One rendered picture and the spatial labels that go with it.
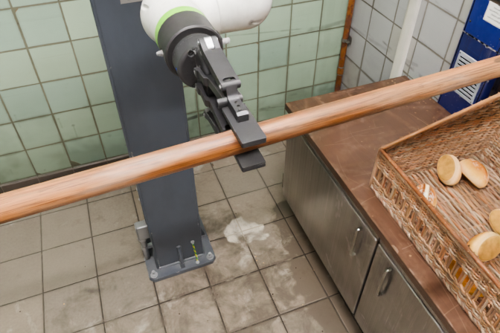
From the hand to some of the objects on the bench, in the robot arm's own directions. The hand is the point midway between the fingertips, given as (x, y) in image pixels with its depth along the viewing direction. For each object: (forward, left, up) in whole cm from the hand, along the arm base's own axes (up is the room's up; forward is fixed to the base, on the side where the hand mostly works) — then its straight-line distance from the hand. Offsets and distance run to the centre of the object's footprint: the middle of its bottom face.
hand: (243, 137), depth 52 cm
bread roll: (-4, +71, -58) cm, 92 cm away
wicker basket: (-3, +73, -60) cm, 94 cm away
